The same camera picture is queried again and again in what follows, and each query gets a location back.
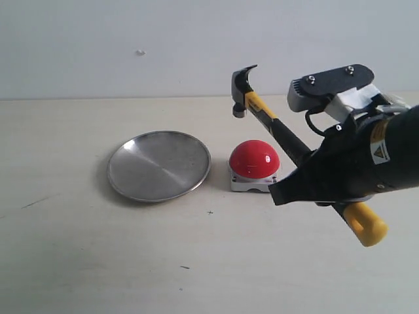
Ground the black yellow claw hammer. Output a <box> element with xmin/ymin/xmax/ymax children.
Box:
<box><xmin>231</xmin><ymin>65</ymin><xmax>388</xmax><ymax>247</ymax></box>

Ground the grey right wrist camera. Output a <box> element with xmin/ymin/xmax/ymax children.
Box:
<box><xmin>287</xmin><ymin>64</ymin><xmax>381</xmax><ymax>123</ymax></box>

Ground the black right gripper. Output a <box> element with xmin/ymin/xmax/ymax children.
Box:
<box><xmin>268</xmin><ymin>107</ymin><xmax>418</xmax><ymax>205</ymax></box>

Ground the black right camera cable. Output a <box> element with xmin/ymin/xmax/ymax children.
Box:
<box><xmin>304</xmin><ymin>106</ymin><xmax>331</xmax><ymax>137</ymax></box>

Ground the round steel plate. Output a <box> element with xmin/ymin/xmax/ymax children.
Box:
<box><xmin>107</xmin><ymin>130</ymin><xmax>211</xmax><ymax>203</ymax></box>

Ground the red dome push button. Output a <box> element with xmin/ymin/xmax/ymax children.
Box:
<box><xmin>228</xmin><ymin>139</ymin><xmax>281</xmax><ymax>193</ymax></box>

